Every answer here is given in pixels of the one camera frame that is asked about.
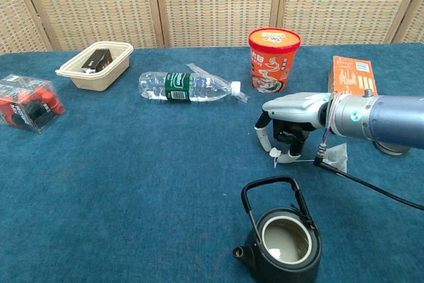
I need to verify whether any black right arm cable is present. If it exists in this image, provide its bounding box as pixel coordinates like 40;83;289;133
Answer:
313;145;424;211

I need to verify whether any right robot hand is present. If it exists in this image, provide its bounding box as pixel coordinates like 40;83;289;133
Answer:
254;92;334;164

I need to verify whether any blue table mat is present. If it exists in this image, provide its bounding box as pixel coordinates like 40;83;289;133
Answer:
0;42;424;283

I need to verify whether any clear plastic water bottle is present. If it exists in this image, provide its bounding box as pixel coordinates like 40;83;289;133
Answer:
138;71;242;103

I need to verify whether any red instant noodle cup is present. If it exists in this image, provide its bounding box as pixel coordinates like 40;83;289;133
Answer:
248;27;302;94

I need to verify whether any small black box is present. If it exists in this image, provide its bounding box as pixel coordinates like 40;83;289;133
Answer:
81;48;113;74

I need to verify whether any plastic wrapped straw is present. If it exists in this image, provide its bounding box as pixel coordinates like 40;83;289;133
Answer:
185;62;250;102

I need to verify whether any white tea bag with string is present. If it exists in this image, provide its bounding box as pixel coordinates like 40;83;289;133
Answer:
269;142;348;174

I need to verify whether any clear box with red parts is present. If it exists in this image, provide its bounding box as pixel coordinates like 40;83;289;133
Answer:
0;74;66;135

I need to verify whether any orange carton box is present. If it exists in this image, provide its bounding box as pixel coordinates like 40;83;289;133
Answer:
327;55;378;97

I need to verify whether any beige paper tray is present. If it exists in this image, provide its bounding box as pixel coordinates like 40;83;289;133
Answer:
54;40;134;92

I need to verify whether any black cast iron teapot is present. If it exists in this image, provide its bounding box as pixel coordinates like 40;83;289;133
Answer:
231;176;323;283

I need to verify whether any small black round lid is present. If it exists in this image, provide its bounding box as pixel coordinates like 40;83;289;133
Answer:
373;140;411;156

